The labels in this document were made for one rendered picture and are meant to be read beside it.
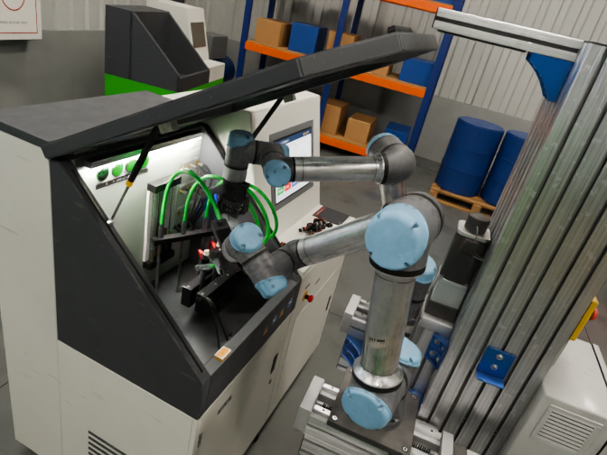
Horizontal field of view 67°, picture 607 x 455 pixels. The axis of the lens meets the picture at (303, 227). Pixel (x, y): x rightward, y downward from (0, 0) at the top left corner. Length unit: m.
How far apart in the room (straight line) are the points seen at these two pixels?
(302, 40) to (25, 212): 5.74
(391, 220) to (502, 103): 6.97
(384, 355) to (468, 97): 6.91
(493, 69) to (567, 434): 6.64
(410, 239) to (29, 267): 1.26
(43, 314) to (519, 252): 1.48
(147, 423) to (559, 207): 1.38
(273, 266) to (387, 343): 0.33
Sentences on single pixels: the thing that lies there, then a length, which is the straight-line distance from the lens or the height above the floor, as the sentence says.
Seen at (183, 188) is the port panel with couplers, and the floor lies 1.21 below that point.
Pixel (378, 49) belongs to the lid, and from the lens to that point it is 0.97.
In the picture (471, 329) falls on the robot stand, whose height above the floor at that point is 1.30.
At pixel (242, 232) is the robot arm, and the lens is 1.11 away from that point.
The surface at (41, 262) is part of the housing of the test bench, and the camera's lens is 1.66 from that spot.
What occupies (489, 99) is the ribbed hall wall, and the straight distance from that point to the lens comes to 7.78.
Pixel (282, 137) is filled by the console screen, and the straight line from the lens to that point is 2.05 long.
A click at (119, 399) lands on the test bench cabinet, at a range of 1.74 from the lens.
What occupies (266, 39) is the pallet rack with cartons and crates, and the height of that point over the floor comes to 1.28.
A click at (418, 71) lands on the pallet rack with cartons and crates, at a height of 1.38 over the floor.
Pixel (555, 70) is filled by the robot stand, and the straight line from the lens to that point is 1.20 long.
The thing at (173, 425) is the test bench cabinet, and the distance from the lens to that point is 1.63.
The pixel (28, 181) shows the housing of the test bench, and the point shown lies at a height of 1.35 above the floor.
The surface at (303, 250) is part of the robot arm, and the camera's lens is 1.18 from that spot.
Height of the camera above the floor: 2.00
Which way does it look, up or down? 27 degrees down
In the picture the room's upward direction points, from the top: 13 degrees clockwise
